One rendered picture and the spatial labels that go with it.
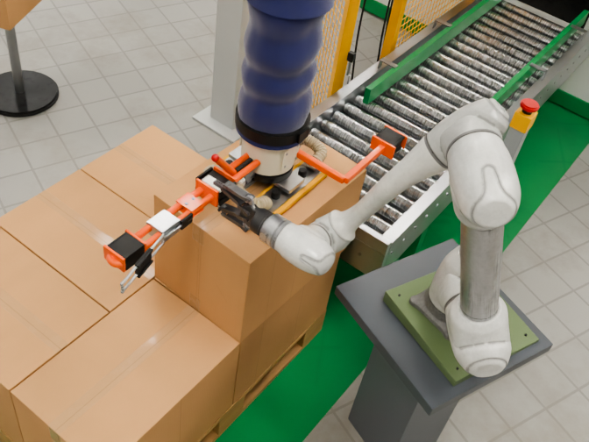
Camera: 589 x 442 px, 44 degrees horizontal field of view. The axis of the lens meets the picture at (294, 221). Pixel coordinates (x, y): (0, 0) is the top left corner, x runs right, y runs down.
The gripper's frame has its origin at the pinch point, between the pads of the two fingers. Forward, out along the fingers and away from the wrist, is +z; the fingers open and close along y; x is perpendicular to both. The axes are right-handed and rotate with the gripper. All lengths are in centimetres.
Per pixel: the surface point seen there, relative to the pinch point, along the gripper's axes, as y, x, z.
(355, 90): 50, 138, 31
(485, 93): 55, 192, -13
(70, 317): 54, -33, 29
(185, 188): 13.6, 5.8, 15.8
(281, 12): -53, 16, -5
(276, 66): -37.0, 17.3, -4.7
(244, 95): -21.6, 18.2, 5.4
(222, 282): 30.5, -4.1, -9.4
